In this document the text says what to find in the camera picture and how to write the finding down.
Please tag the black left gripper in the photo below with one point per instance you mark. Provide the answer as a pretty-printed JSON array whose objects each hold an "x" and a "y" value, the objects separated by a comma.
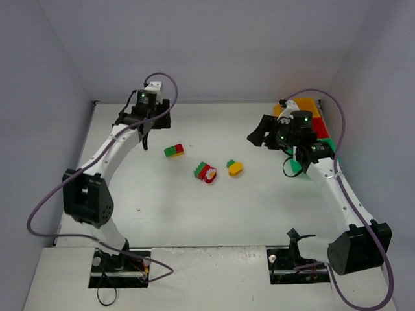
[{"x": 164, "y": 114}]

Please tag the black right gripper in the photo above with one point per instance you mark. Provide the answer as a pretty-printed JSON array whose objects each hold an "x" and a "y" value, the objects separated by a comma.
[{"x": 268, "y": 130}]

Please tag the green red yellow lego stack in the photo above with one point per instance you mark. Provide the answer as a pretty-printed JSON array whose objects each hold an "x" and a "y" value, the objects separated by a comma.
[{"x": 174, "y": 151}]

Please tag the green yellow oval lego stack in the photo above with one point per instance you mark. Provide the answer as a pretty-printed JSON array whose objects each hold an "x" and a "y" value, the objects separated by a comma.
[{"x": 234, "y": 167}]

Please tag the green red flower lego stack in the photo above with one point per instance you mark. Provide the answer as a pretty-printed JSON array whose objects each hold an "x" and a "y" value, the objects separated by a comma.
[{"x": 205, "y": 173}]

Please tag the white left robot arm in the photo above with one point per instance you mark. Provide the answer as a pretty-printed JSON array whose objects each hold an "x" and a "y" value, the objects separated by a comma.
[{"x": 87, "y": 197}]

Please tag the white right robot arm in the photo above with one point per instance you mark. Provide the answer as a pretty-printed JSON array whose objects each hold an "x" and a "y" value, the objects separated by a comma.
[{"x": 362, "y": 242}]

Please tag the yellow plastic bin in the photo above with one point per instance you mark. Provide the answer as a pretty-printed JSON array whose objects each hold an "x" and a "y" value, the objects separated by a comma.
[{"x": 308, "y": 104}]

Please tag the red plastic bin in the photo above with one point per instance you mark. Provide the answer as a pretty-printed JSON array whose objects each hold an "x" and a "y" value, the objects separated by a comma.
[{"x": 320, "y": 128}]

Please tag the green plastic bin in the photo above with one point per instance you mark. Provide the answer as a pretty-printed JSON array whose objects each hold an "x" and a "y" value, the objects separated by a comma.
[{"x": 302, "y": 155}]

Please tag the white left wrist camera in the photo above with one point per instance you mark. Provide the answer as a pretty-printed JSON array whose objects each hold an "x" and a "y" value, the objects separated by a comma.
[{"x": 155, "y": 86}]

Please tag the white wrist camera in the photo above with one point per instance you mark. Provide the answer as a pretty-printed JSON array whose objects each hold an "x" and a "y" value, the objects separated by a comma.
[
  {"x": 287, "y": 107},
  {"x": 155, "y": 86}
]

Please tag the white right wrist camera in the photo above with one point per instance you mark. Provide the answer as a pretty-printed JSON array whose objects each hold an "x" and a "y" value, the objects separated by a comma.
[{"x": 287, "y": 107}]

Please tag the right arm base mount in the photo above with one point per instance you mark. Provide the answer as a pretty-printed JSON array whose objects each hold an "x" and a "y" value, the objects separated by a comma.
[{"x": 286, "y": 269}]

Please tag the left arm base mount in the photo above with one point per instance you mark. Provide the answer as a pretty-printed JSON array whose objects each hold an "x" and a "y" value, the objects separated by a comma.
[{"x": 127, "y": 272}]

